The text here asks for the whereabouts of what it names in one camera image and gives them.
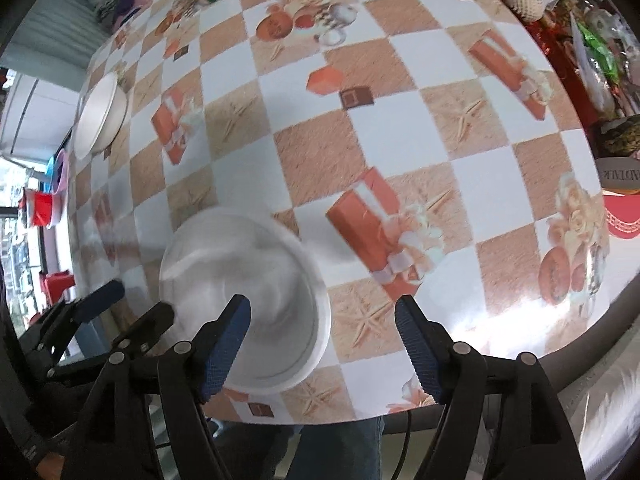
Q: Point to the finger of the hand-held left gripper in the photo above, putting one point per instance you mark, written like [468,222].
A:
[100,296]
[155,320]

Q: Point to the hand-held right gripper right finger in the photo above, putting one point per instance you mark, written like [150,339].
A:
[420,355]

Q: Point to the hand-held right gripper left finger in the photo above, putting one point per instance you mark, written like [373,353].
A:
[225,350]

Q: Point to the large white bowl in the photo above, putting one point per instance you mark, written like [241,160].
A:
[280,310]

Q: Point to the person's left hand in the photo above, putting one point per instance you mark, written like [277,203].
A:
[51,466]

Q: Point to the red plastic stool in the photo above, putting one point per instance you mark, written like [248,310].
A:
[57,285]

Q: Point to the pink plastic basin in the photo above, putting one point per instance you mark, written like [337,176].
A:
[61,172]

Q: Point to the blue plastic basin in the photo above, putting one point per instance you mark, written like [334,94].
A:
[50,175]

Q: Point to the person's blue jeans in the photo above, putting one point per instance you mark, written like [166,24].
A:
[330,450]

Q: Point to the white cabinet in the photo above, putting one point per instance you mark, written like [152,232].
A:
[35,110]

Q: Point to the white lace seat cover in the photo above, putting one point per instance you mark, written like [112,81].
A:
[615,410]

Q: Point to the checkered printed tablecloth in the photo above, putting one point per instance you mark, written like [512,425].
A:
[400,135]

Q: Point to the red lace-pattern box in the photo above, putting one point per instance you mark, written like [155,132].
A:
[622,217]

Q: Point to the beige round box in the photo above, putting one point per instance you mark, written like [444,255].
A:
[620,175]

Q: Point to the dark patterned bag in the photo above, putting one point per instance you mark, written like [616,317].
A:
[620,137]

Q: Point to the red foil wrapping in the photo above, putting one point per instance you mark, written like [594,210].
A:
[560,50]

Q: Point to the green plastic wrapper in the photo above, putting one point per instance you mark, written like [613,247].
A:
[597,50]

